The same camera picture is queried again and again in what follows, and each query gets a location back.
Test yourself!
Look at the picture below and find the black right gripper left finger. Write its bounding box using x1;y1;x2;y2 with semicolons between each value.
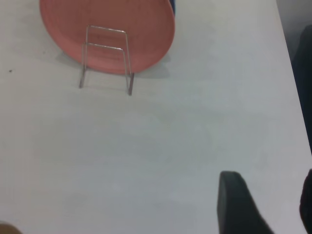
217;171;276;234

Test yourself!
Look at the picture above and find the red plate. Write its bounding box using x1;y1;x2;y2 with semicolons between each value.
39;0;176;75

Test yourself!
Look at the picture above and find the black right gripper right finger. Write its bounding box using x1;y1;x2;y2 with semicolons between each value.
299;168;312;234

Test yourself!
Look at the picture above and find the metal wire plate rack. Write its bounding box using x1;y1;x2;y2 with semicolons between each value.
78;24;135;96

